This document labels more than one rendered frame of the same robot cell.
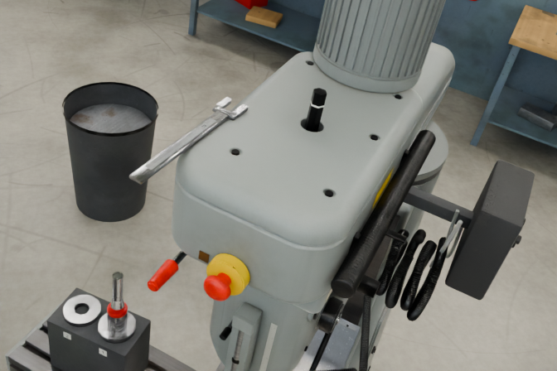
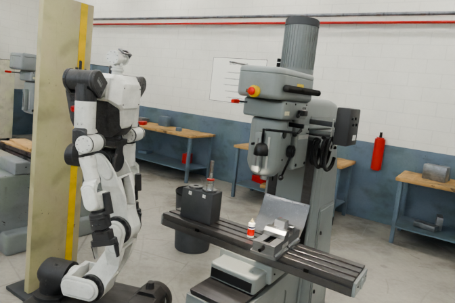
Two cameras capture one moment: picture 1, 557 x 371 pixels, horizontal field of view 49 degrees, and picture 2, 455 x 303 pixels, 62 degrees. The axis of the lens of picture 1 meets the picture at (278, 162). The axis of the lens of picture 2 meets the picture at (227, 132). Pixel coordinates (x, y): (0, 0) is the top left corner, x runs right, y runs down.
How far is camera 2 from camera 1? 1.46 m
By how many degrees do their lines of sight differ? 33
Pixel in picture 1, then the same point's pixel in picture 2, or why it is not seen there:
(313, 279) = (277, 86)
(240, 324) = (258, 134)
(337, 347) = (301, 216)
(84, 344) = (196, 195)
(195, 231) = (245, 82)
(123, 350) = (212, 194)
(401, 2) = (301, 44)
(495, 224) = (342, 111)
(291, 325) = (275, 136)
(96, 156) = not seen: hidden behind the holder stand
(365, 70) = (294, 66)
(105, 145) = not seen: hidden behind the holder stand
